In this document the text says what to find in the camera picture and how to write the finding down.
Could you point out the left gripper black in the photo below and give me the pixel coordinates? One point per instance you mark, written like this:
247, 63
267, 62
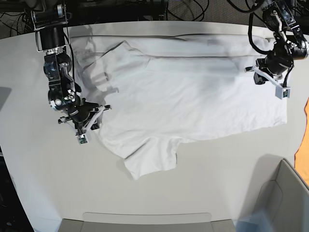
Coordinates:
273, 65

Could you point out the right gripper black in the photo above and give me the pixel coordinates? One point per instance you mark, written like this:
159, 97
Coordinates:
85, 116

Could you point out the white T-shirt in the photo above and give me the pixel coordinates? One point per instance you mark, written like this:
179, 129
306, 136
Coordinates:
164, 91

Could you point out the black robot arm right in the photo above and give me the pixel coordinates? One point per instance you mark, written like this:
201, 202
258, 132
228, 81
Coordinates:
50, 23

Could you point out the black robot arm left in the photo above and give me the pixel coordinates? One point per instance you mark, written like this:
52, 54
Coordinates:
290, 43

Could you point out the orange cloth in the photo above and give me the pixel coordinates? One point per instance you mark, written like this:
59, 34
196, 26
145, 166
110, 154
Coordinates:
302, 155

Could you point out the grey cardboard box front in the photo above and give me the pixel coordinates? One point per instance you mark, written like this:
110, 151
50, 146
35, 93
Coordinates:
103, 222

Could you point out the grey cardboard box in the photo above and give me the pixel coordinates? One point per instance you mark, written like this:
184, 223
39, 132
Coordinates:
103, 222
283, 204

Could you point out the grey cardboard box right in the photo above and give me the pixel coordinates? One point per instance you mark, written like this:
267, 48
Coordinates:
283, 204

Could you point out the blue translucent object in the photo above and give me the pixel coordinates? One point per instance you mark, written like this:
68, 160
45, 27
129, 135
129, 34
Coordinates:
256, 222

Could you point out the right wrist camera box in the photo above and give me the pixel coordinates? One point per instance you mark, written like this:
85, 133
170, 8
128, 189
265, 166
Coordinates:
82, 139

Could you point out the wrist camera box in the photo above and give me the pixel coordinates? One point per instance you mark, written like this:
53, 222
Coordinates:
282, 92
82, 139

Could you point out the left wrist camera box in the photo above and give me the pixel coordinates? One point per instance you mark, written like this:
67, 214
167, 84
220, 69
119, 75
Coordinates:
282, 92

